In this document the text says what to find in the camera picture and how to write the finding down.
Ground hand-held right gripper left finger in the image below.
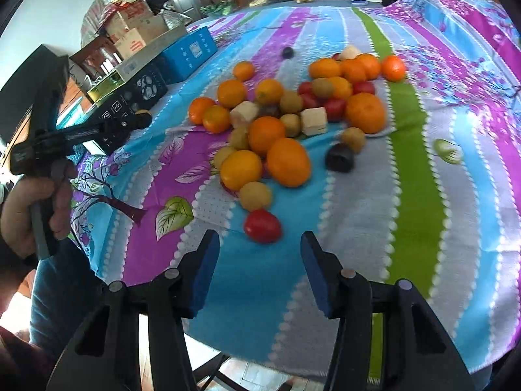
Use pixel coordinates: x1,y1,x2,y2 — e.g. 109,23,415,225
45,229,222,391

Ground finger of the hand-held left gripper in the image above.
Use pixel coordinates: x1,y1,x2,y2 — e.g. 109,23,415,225
93,113,153,137

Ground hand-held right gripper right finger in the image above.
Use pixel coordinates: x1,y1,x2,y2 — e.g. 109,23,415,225
300,231,477,391

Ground group of oranges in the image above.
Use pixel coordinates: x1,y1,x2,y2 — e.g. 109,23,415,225
188,53,408,189

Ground person's left hand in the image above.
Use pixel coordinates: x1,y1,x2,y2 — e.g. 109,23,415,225
0,162,79,259

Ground black box with icons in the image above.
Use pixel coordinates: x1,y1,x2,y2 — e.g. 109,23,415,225
87,63,168,157

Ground cardboard box with red print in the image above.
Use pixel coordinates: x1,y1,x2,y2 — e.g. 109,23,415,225
113,28,169,60

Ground flat olive gift box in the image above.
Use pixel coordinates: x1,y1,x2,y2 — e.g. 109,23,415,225
87,22,190,102

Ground blue carton box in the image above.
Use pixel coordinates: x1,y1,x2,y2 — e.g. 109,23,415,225
157,26,218,84

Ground striped floral bedsheet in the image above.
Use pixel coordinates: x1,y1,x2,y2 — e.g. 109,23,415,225
69,0,521,375

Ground reddish cardboard box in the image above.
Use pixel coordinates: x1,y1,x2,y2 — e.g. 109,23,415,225
104,0,153,37

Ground silver mesh bag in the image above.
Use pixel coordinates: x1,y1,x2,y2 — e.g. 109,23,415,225
161,8,192,29

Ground person's blue trousers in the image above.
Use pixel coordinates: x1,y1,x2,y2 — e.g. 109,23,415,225
28,240,110,359

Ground green patterned packet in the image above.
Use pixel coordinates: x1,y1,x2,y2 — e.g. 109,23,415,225
201,0,237,17

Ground black stool frame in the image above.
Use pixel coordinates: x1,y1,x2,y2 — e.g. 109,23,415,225
191,350,245,391

